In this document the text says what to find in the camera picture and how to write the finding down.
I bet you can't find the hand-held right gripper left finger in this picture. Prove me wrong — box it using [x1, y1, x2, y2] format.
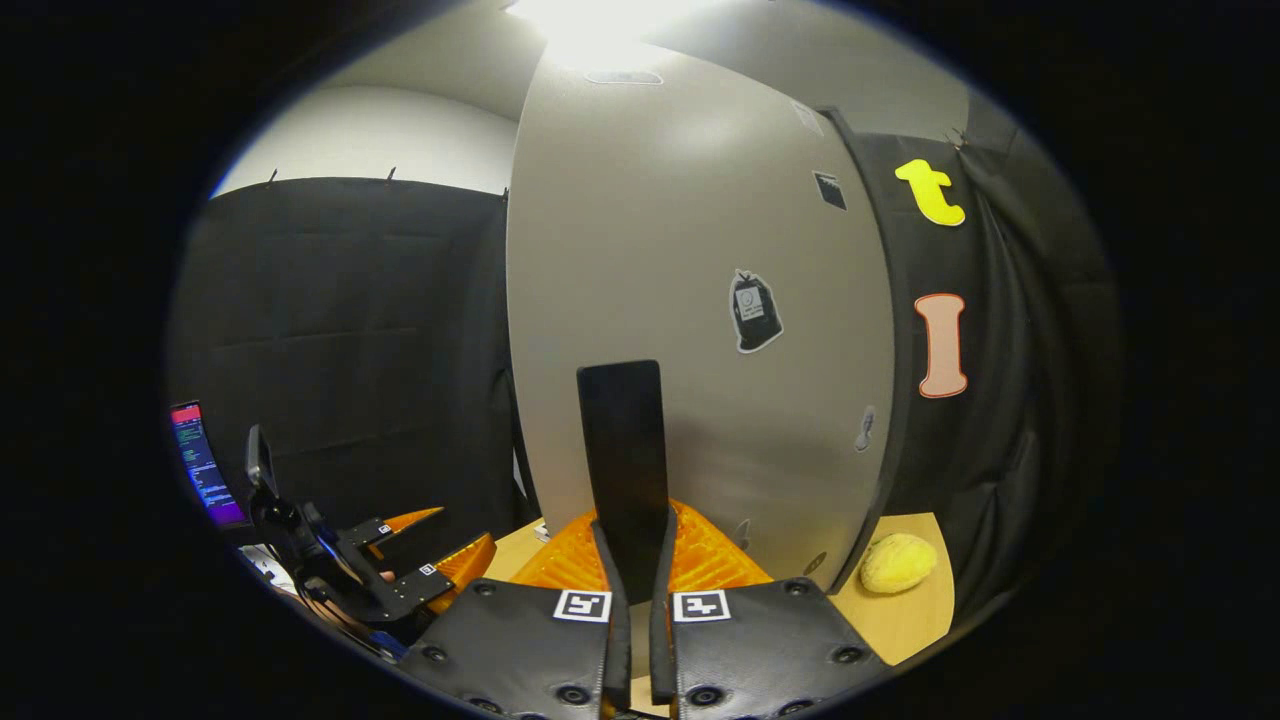
[398, 508, 633, 720]

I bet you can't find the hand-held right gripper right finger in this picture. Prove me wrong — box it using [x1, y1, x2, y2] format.
[650, 500, 891, 720]

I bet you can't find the black cabinet door handle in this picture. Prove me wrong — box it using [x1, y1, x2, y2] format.
[577, 360, 669, 606]

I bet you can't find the dark grey cabinet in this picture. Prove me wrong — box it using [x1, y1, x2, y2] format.
[818, 105, 918, 593]

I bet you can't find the computer monitor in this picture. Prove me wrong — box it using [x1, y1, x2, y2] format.
[168, 400, 248, 528]

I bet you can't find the black backdrop cloth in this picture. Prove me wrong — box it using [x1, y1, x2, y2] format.
[165, 95, 1121, 641]

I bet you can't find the yellow round sponge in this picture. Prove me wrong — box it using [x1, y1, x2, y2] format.
[860, 533, 939, 595]

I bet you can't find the ceiling light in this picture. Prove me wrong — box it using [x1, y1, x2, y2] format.
[505, 0, 701, 71]

